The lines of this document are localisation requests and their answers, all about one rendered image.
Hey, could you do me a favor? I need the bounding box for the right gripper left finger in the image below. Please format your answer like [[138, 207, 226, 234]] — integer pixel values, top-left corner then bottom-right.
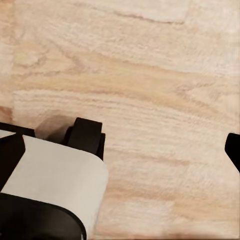
[[0, 133, 26, 192]]

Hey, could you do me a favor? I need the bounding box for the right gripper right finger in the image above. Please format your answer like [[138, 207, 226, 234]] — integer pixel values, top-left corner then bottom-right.
[[224, 132, 240, 172]]

